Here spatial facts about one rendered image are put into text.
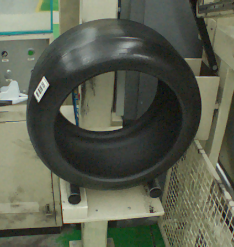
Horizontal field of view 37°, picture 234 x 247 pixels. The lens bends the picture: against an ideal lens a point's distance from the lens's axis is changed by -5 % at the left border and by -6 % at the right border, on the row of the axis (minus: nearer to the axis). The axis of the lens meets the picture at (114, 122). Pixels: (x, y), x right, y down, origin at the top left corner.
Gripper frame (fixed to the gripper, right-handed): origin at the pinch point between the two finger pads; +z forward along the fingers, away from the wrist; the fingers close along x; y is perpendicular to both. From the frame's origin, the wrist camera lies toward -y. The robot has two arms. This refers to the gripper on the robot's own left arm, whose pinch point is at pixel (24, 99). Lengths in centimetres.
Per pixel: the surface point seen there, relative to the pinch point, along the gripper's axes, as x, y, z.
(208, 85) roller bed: 18, 2, 69
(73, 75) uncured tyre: -11.4, 13.8, 13.4
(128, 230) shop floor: 51, -116, 64
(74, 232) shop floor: 54, -119, 30
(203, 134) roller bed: 18, -21, 74
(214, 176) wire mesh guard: -17, -16, 63
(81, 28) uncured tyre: 6.1, 22.4, 15.9
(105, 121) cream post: 25.3, -21.3, 32.2
